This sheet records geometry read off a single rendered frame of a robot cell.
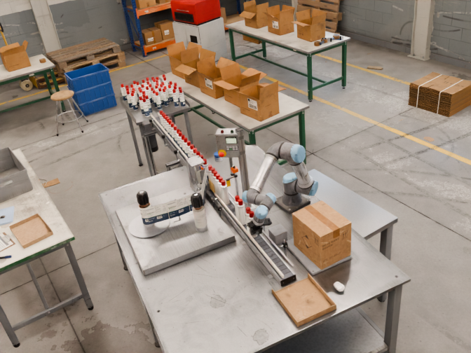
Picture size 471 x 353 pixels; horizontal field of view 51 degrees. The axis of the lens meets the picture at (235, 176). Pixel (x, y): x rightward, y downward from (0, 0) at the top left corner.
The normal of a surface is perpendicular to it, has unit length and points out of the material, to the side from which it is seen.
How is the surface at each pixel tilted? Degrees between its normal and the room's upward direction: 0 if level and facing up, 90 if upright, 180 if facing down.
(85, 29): 90
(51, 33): 90
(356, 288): 0
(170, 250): 0
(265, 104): 91
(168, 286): 0
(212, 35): 90
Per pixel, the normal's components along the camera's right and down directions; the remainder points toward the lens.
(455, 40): -0.84, 0.36
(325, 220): -0.11, -0.84
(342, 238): 0.48, 0.42
